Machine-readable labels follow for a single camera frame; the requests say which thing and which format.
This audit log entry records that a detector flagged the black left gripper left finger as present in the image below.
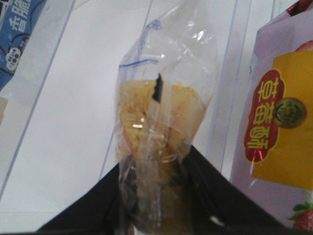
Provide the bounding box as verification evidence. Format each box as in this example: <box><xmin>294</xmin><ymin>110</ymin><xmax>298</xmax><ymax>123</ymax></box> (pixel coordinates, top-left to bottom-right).
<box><xmin>37</xmin><ymin>165</ymin><xmax>119</xmax><ymax>235</ymax></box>

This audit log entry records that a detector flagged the pink strawberry snack bag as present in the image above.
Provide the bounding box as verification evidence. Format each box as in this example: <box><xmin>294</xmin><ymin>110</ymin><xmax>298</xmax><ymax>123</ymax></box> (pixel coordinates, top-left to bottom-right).
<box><xmin>230</xmin><ymin>0</ymin><xmax>313</xmax><ymax>231</ymax></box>

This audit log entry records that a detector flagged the bread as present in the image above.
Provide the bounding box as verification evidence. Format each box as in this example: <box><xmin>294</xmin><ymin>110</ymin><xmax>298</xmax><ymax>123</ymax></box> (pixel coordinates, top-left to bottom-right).
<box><xmin>115</xmin><ymin>0</ymin><xmax>218</xmax><ymax>235</ymax></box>

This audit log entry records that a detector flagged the clear acrylic left shelf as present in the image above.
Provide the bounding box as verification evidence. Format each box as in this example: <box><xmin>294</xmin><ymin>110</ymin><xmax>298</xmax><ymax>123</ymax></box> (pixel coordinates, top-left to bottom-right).
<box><xmin>0</xmin><ymin>0</ymin><xmax>313</xmax><ymax>221</ymax></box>

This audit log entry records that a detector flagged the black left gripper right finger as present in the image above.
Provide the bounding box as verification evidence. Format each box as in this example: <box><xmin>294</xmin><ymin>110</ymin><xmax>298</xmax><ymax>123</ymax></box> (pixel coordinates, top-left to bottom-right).
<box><xmin>182</xmin><ymin>144</ymin><xmax>295</xmax><ymax>235</ymax></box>

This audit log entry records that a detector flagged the blue cookie bag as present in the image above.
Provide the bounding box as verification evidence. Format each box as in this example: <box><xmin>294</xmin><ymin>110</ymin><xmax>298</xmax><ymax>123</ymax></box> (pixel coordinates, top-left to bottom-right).
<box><xmin>0</xmin><ymin>0</ymin><xmax>46</xmax><ymax>89</ymax></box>

